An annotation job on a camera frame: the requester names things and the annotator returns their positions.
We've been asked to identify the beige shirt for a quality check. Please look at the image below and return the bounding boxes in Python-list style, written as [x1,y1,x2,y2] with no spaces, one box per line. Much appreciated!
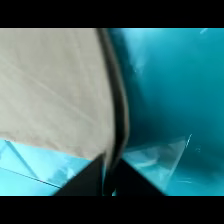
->
[0,28,130,197]

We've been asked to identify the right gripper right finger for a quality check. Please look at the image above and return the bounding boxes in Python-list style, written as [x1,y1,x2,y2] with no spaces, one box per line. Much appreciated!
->
[112,158,168,197]

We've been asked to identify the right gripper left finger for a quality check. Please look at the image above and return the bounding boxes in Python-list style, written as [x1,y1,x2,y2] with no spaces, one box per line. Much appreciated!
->
[53,152,106,197]

